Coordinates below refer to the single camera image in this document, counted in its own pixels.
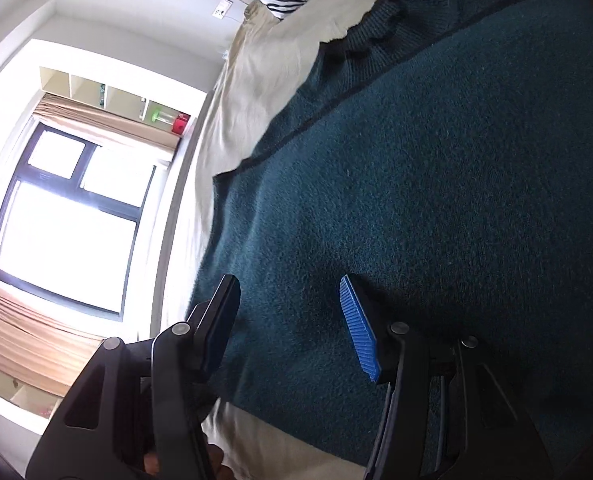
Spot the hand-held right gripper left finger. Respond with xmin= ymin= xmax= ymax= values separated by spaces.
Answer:
xmin=26 ymin=274 xmax=242 ymax=480

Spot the bed with beige sheet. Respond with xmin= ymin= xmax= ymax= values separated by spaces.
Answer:
xmin=151 ymin=0 xmax=567 ymax=480

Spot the black framed window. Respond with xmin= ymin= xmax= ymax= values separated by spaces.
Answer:
xmin=0 ymin=122 xmax=157 ymax=323

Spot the dark green sweater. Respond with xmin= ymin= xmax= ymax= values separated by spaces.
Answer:
xmin=194 ymin=0 xmax=593 ymax=480

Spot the beige curtain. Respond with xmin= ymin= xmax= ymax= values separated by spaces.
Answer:
xmin=0 ymin=270 xmax=107 ymax=396
xmin=31 ymin=95 xmax=182 ymax=163

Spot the white open shelf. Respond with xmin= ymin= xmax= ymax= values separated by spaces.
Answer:
xmin=39 ymin=65 xmax=197 ymax=136
xmin=0 ymin=362 xmax=67 ymax=436

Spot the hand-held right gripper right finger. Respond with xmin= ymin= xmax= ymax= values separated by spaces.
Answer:
xmin=339 ymin=274 xmax=552 ymax=480

